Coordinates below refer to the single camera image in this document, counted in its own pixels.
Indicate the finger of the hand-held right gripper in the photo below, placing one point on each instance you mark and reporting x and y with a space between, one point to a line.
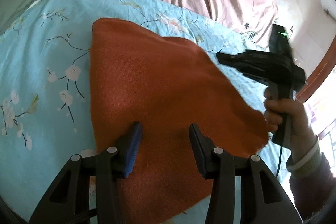
231 58

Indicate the brown wooden frame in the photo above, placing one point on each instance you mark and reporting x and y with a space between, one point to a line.
323 71

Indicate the light blue floral bedsheet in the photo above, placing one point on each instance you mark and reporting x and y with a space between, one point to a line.
39 82

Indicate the person's right forearm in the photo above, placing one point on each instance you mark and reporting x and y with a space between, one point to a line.
315 182

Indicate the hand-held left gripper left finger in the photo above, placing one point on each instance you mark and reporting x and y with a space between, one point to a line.
132 148

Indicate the person's right hand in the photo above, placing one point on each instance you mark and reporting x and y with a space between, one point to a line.
296 116

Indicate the orange knitted sweater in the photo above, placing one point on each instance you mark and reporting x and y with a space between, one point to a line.
157 82

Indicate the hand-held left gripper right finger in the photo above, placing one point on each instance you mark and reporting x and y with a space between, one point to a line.
199 150

